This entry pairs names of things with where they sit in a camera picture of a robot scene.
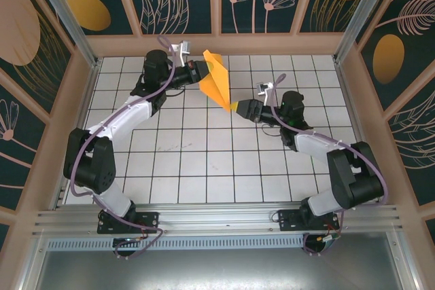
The orange paper sheet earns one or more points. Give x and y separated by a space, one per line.
217 83

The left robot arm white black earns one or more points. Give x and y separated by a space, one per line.
125 117

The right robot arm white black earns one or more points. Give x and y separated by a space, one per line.
316 144

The grey metal sheet panel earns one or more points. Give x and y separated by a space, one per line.
217 269

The small green circuit board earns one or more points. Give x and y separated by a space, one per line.
329 238

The aluminium side rail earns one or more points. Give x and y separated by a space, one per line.
358 133
78 133

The aluminium corner post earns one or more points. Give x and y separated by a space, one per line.
68 21
363 11

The aluminium frame beam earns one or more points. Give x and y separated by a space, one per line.
217 218

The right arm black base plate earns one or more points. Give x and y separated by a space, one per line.
289 220

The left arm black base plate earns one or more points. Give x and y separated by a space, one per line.
149 218

